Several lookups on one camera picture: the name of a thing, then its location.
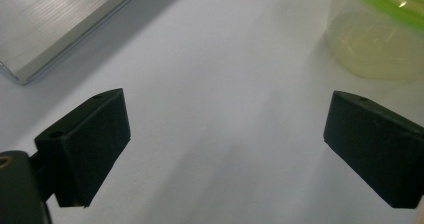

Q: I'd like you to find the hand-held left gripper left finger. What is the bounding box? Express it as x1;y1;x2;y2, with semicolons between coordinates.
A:
33;88;132;208

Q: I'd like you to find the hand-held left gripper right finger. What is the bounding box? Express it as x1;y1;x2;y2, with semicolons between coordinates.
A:
323;90;424;209

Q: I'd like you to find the white wire shelf rack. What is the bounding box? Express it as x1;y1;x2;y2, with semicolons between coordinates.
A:
0;0;153;86

